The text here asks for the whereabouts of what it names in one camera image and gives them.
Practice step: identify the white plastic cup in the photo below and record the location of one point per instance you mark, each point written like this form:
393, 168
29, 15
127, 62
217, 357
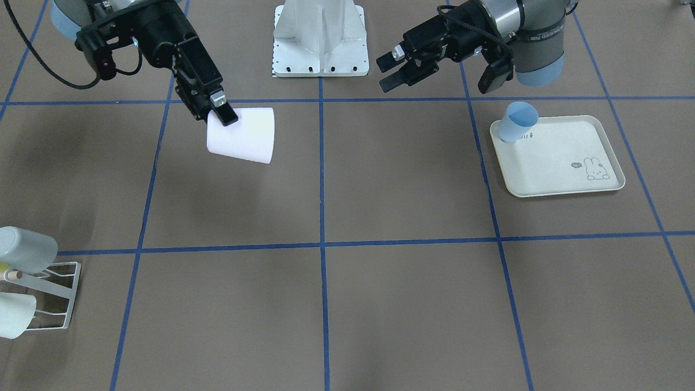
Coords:
27, 251

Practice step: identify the pale green cup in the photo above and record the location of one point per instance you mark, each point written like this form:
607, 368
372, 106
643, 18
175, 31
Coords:
17, 311

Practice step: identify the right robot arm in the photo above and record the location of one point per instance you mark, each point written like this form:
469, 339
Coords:
71, 16

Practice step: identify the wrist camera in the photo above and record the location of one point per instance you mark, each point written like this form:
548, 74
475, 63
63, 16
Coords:
98, 45
499, 70

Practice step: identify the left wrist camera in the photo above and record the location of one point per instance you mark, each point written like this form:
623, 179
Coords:
499, 70

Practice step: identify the cream cartoon tray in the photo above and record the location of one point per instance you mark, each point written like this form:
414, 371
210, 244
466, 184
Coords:
558, 156

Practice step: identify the white wire cup rack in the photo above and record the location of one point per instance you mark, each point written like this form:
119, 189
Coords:
60, 281

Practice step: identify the pink plastic cup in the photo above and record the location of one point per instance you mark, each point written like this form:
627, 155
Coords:
251, 138

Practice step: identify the blue cup front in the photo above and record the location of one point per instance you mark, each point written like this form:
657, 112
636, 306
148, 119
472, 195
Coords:
519, 118

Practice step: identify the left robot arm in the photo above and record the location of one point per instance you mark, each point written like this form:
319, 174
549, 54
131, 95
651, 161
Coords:
521, 40

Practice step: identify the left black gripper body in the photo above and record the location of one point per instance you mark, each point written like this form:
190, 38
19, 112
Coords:
455, 39

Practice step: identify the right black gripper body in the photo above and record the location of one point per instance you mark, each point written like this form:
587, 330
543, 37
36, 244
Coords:
160, 33

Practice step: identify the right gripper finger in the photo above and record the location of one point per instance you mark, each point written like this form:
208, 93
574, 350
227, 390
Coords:
222, 109

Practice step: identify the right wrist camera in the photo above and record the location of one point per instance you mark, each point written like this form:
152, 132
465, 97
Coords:
98, 45

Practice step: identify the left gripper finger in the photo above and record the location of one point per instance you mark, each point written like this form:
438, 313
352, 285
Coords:
422, 46
411, 73

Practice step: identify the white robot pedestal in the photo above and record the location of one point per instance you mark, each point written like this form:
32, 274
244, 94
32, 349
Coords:
319, 39

